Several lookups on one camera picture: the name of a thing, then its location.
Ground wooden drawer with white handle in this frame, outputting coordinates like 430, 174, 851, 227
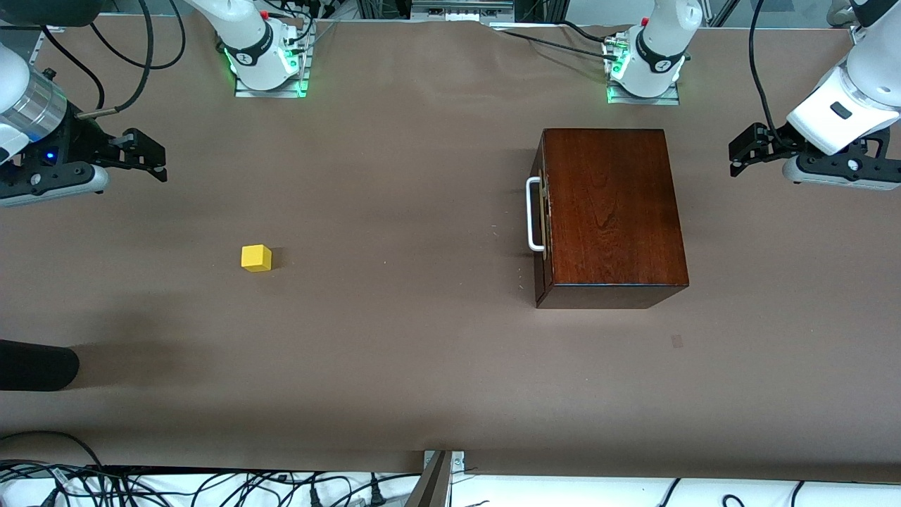
527, 134, 554, 303

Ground dark brown wooden cabinet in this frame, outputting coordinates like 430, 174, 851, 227
535, 128, 689, 309

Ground black cylindrical object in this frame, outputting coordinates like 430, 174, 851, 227
0, 339, 80, 392

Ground brown paper table cover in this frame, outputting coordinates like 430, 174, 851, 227
0, 14, 901, 483

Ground metal equipment rack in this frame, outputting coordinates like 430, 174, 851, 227
310, 0, 585, 29

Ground white sheet below table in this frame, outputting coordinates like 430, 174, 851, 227
0, 468, 901, 507

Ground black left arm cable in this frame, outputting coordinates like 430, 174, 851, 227
749, 0, 779, 136

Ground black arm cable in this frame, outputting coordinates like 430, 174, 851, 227
749, 0, 779, 136
90, 0, 187, 71
76, 0, 156, 117

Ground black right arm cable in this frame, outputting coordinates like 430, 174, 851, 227
76, 0, 156, 117
90, 0, 187, 71

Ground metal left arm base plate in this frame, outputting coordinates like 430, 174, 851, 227
607, 32, 681, 106

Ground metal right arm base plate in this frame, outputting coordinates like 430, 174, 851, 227
234, 21, 312, 98

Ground black base cable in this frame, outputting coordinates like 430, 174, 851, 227
503, 21, 620, 71

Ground tangled black cables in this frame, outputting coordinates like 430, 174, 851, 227
0, 431, 423, 507

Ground metal table bracket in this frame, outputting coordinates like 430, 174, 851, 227
405, 449, 465, 507

